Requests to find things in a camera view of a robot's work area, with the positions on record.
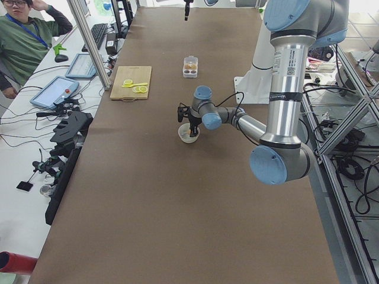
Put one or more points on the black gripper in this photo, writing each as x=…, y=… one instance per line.
x=186, y=7
x=195, y=120

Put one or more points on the clear plastic egg box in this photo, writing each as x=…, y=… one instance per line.
x=189, y=73

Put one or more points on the white round bowl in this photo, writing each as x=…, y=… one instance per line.
x=186, y=137

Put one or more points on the bamboo cutting board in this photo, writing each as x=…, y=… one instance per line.
x=138, y=74

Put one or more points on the yellow plastic knife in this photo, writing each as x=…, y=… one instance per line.
x=139, y=84

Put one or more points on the black keyboard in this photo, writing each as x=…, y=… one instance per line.
x=98, y=32

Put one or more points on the far blue teach pendant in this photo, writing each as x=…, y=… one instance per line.
x=82, y=68

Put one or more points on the blue teach pendant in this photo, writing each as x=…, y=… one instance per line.
x=55, y=92
x=82, y=68

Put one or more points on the black tool rack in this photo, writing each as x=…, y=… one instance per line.
x=68, y=137

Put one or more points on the near blue teach pendant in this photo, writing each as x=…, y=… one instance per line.
x=55, y=92

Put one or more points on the person in green sweater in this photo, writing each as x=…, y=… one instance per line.
x=27, y=30

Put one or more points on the red cylinder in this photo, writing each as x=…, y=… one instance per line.
x=17, y=263

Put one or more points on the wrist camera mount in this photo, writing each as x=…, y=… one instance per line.
x=182, y=111

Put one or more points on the aluminium frame post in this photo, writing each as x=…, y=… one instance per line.
x=86, y=34

